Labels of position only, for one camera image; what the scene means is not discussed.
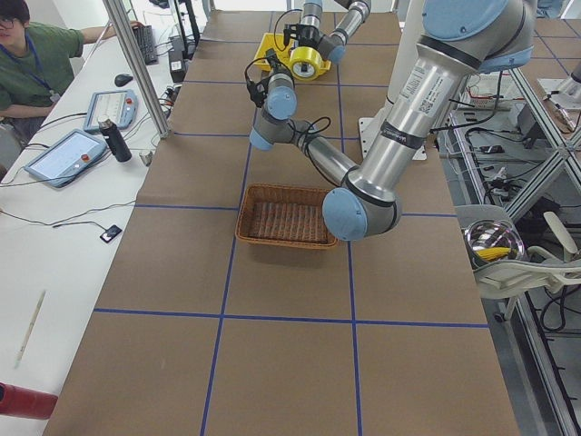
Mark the seated person green shirt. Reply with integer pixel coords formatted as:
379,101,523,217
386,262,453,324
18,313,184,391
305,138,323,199
0,0,142,142

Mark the brown wicker basket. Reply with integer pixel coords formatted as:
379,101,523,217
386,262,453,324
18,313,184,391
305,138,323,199
235,183,338,250

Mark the white pot with corn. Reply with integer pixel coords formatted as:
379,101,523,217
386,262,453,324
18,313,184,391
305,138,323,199
463,219,526,269

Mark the teach pendant tablet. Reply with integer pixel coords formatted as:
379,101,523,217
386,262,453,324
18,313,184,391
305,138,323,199
25,129,106,188
83,90,138,134

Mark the black computer mouse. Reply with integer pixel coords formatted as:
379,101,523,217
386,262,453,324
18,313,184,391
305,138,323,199
113,74,133,87

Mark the wooden paint brush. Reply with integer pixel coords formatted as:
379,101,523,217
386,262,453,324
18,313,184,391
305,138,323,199
14,290,46,369

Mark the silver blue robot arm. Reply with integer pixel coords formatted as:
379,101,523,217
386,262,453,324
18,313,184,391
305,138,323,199
250,1,537,241
283,0,372,64

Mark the yellow tape roll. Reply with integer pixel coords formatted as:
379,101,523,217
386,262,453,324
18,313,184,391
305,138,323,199
289,46,323,81

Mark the small black phone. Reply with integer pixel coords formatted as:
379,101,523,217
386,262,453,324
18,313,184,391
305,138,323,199
100,225,123,243

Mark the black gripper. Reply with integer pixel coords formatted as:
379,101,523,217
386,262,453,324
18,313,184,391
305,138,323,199
267,54,294,84
294,25,323,50

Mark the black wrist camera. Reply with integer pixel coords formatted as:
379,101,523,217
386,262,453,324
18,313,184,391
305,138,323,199
283,24,300,46
246,77,270,108

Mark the red cylinder bottle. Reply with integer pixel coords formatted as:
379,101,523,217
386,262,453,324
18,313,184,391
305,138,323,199
1,382,58,420

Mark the lower teach pendant tablet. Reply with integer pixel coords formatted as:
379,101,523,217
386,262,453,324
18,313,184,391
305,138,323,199
25,129,106,188

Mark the white office chair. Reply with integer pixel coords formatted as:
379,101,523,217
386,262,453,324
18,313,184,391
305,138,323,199
456,204,580,322

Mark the upper teach pendant tablet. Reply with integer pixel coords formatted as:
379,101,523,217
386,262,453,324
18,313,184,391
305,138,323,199
83,90,138,134

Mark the black water bottle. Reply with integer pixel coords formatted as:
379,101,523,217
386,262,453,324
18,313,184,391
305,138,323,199
97,114,132,163

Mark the aluminium frame post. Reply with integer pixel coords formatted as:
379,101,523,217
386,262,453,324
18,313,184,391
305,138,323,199
103,0,170,139

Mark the yellow plastic basket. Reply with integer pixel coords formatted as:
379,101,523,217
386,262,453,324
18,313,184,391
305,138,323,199
253,32,333,74

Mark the black keyboard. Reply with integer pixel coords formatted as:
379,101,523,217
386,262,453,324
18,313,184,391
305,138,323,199
133,25,158,64

